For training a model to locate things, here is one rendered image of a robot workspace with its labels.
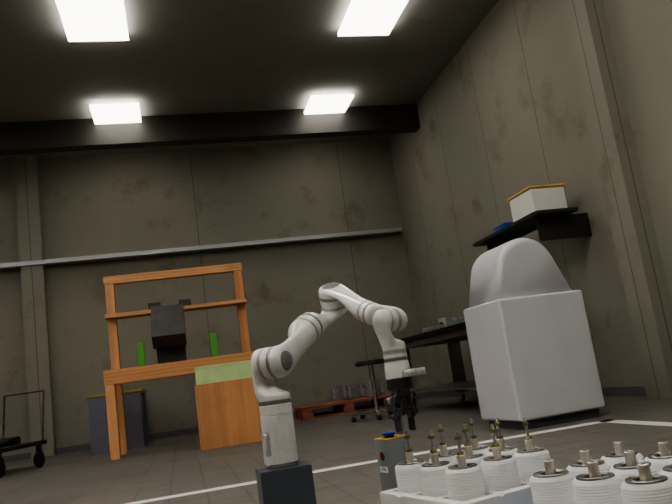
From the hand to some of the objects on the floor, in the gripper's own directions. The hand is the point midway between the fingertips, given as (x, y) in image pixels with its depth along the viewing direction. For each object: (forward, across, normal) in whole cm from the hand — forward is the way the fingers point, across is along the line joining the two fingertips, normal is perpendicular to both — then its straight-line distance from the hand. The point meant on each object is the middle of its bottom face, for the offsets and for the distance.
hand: (406, 427), depth 198 cm
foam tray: (+35, -6, +16) cm, 39 cm away
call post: (+35, -11, -14) cm, 39 cm away
